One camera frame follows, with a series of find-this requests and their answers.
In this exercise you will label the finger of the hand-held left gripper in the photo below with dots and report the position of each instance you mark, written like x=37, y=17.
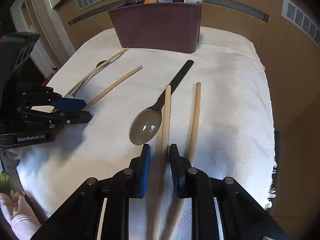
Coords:
x=75, y=117
x=72, y=104

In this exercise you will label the person's foot in pink sock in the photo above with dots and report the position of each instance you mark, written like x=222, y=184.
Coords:
x=17, y=220

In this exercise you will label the short grey vent grille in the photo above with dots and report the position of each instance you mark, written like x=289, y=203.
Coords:
x=300, y=17

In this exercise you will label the small metal spoon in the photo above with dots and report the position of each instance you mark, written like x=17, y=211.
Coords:
x=100, y=64

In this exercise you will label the wooden chopstick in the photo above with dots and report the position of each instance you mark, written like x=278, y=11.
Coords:
x=117, y=55
x=196, y=115
x=117, y=81
x=166, y=120

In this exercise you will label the purple plastic utensil holder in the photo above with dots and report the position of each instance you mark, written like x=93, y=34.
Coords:
x=155, y=27

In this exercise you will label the wooden cabinet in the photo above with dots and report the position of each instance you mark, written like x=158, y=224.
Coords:
x=237, y=12

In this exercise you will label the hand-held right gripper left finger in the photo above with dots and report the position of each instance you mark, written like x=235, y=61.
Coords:
x=145, y=170

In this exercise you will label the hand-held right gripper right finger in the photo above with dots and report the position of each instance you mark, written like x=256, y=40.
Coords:
x=176, y=172

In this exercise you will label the white tablecloth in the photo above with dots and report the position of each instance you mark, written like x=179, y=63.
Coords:
x=225, y=105

